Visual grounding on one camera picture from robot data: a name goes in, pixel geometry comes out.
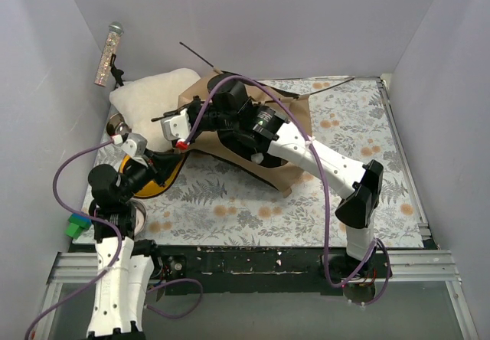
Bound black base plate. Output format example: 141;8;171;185
126;244;441;297

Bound glitter microphone toy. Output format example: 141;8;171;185
94;21;124;87

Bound white fluffy cushion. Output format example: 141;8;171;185
109;68;200;152

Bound steel bowl near front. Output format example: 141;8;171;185
130;199;147;236

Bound beige pet tent fabric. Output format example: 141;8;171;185
178;73;312;196

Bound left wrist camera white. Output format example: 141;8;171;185
111;132;147;159

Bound steel bowl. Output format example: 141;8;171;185
106;113;131;136
130;199;147;236

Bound steel bowl at back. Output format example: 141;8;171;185
106;113;131;136

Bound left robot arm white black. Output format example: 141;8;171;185
87;158;163;339

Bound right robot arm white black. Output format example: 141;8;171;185
157;74;384;277

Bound green blue toy block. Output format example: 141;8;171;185
65;214;91;239

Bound yellow pet bowl stand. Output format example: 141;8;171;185
119;152;188;199

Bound floral table mat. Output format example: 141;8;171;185
78;77;426;248

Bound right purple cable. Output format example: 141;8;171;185
183;74;394;308

